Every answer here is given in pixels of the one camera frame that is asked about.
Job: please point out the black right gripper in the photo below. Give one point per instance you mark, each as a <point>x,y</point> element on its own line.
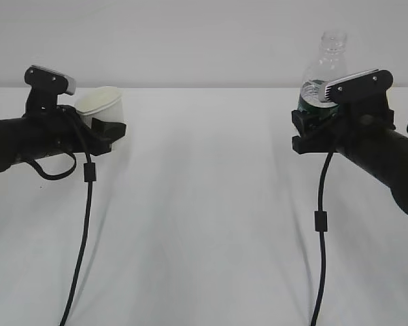
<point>360,114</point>

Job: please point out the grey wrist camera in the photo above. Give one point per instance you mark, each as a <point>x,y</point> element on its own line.
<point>356,86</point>
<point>46,85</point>

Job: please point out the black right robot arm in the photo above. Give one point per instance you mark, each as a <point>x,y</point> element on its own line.
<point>385,157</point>

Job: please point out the clear water bottle green label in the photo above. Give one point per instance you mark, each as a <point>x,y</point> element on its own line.
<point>330,64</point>

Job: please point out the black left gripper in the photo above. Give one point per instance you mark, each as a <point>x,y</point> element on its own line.
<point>59,129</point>

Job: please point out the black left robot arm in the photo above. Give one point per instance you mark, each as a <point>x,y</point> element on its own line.
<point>11,150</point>

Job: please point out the white paper cup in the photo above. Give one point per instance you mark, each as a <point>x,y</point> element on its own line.
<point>103,103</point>

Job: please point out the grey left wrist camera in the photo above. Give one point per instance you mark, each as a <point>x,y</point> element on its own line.
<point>46,85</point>

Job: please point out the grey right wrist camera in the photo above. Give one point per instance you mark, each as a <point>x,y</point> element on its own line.
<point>356,86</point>

